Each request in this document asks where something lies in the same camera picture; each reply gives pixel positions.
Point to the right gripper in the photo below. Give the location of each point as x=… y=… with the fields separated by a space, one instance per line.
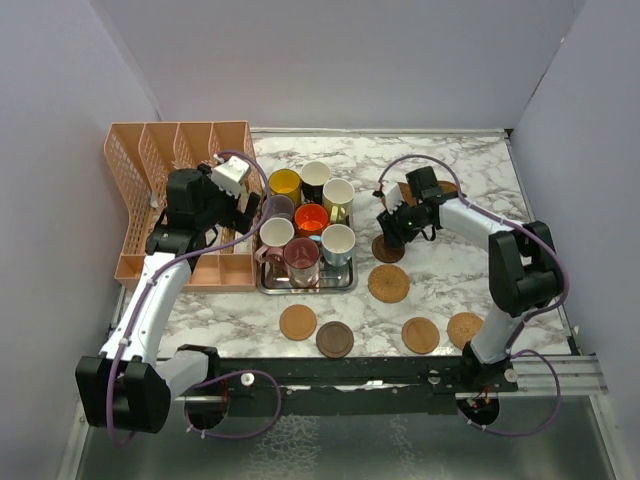
x=394 y=236

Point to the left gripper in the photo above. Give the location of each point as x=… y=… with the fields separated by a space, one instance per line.
x=237 y=219

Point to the dark walnut coaster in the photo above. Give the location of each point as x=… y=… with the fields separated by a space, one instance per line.
x=334 y=339
x=385 y=254

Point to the brown ringed wooden coaster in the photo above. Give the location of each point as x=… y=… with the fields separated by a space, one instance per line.
x=410 y=201

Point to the woven rattan coaster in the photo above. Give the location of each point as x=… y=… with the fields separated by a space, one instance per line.
x=462 y=327
x=388 y=283

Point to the dark walnut front coaster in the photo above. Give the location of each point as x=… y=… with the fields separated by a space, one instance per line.
x=334 y=339

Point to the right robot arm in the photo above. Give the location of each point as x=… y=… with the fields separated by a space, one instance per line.
x=523 y=269

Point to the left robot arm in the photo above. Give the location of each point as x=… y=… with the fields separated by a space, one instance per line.
x=125 y=387

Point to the light wood grooved coaster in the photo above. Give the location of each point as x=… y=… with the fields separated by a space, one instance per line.
x=420 y=335

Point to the light wood round coaster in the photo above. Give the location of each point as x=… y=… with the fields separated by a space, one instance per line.
x=298 y=322

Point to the white stationery package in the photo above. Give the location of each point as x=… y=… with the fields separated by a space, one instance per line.
x=244 y=247

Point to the lilac mug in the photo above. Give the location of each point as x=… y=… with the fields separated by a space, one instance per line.
x=278 y=206

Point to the light blue mug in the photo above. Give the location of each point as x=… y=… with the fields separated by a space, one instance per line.
x=338 y=244

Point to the stainless steel tray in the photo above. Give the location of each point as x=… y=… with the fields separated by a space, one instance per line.
x=273 y=279

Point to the orange mug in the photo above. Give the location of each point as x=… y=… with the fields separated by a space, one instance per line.
x=310 y=219

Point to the dusty pink mug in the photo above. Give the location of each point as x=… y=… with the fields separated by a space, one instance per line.
x=301 y=257

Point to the pale yellow mug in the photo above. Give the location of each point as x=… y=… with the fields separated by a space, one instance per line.
x=337 y=199

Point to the black mug white inside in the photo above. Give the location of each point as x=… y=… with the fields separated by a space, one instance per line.
x=314 y=175

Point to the peach plastic file organizer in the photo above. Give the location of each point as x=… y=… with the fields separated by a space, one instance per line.
x=141 y=156

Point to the white mug pink handle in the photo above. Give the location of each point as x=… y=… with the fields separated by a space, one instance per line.
x=274 y=234

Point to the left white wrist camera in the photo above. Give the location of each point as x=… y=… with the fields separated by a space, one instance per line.
x=229 y=176

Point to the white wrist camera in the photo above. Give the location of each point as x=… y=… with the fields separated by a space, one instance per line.
x=229 y=176
x=392 y=197

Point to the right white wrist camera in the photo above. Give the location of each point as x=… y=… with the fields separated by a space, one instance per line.
x=392 y=197

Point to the black front mounting rail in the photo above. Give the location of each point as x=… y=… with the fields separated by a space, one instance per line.
x=349 y=386

